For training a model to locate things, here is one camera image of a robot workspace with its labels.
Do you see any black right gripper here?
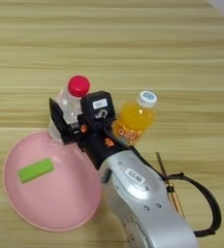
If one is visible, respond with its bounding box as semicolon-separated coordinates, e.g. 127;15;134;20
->
48;97;135;171

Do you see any green rectangular block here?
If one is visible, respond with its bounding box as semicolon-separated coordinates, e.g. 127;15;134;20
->
16;157;55;184

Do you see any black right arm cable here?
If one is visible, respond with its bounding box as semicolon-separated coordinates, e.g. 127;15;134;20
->
105;129;222;238

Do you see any thin brown stick tool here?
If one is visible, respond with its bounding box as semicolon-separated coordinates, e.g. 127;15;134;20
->
155;151;186;221

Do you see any clear water bottle red cap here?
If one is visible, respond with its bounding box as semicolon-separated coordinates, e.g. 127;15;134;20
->
48;75;91;146

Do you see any pink oval plastic plate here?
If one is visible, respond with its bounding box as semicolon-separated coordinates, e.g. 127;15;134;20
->
2;130;103;233

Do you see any orange juice bottle white cap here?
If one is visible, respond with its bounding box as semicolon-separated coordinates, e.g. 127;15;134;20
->
112;90;158;147

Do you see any black box with white label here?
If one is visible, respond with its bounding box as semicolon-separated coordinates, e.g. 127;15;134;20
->
80;91;116;130

